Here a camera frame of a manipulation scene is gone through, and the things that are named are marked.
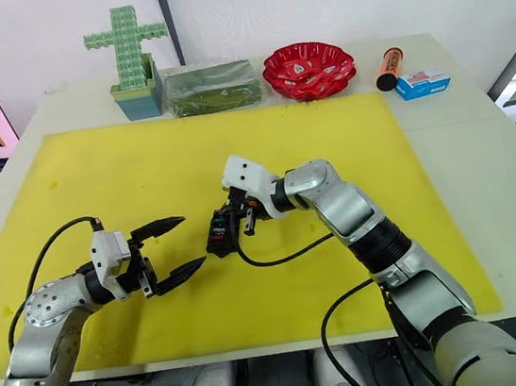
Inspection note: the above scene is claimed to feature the teal plastic bin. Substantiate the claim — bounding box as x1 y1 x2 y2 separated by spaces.
107 52 169 125

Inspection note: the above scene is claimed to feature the green block in plastic wrap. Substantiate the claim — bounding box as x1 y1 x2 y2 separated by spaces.
160 56 270 121

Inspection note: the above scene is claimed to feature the black vertical pole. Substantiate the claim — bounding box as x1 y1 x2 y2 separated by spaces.
153 0 188 70

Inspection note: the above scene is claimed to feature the blue and white box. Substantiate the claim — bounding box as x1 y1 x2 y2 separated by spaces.
391 65 458 105

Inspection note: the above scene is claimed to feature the black fuse box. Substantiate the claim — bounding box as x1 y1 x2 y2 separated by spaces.
200 205 241 261

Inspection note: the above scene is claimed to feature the red scalloped plastic plate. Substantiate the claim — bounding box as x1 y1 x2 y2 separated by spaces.
259 36 360 98
270 64 361 106

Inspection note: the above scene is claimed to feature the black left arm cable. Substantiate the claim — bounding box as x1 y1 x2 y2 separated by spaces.
0 213 119 353

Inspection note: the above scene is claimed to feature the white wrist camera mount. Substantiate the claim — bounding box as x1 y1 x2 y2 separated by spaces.
218 148 287 227
88 227 139 305

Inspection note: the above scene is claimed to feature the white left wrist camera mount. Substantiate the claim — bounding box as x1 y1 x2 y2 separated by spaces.
88 227 139 305

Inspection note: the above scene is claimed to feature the green cross-shaped box stack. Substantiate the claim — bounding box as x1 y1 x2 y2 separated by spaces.
79 0 176 95

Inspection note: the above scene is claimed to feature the orange tube with black cap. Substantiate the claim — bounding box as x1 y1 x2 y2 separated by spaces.
371 44 413 94

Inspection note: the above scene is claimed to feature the yellow foam mat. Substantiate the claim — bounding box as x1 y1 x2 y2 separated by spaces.
0 77 506 383

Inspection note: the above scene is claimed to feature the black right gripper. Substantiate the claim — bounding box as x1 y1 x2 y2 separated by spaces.
220 183 267 253

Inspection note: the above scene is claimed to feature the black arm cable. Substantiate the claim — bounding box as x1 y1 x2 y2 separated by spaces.
234 216 449 386
0 213 119 353

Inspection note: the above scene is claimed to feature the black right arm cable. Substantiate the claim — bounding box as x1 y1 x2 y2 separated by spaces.
234 216 449 386

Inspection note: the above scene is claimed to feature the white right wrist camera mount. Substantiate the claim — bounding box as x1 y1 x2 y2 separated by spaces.
218 148 287 227

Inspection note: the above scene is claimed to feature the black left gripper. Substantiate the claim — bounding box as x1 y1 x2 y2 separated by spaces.
109 212 212 304

